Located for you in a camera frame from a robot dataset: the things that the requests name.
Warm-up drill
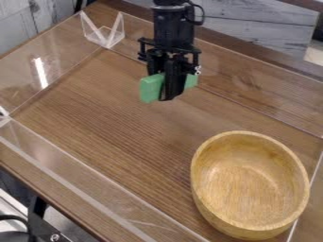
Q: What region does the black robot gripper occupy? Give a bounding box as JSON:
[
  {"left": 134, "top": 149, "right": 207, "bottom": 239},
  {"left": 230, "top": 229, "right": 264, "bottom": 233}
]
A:
[{"left": 138, "top": 2, "right": 204, "bottom": 101}]

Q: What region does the green rectangular block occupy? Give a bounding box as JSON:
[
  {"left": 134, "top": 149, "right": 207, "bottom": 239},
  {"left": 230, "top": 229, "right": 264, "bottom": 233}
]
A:
[{"left": 139, "top": 74, "right": 198, "bottom": 103}]

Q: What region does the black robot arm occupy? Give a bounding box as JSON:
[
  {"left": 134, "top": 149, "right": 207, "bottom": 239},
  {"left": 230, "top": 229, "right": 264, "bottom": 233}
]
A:
[{"left": 138, "top": 0, "right": 204, "bottom": 103}]

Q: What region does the brown wooden bowl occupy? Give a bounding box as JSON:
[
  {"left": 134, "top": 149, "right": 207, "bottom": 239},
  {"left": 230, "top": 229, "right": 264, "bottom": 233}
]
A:
[{"left": 191, "top": 130, "right": 311, "bottom": 241}]

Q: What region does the black metal table leg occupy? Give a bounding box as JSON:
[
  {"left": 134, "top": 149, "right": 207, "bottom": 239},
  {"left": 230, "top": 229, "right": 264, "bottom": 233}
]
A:
[{"left": 28, "top": 196, "right": 48, "bottom": 233}]

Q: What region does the clear acrylic corner bracket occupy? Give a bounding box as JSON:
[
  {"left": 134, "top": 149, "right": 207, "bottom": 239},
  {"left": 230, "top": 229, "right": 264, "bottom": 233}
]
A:
[{"left": 80, "top": 11, "right": 126, "bottom": 49}]

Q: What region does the black cable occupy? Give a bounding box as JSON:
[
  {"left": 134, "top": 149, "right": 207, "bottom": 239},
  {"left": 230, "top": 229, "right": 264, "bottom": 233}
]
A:
[{"left": 0, "top": 215, "right": 35, "bottom": 242}]

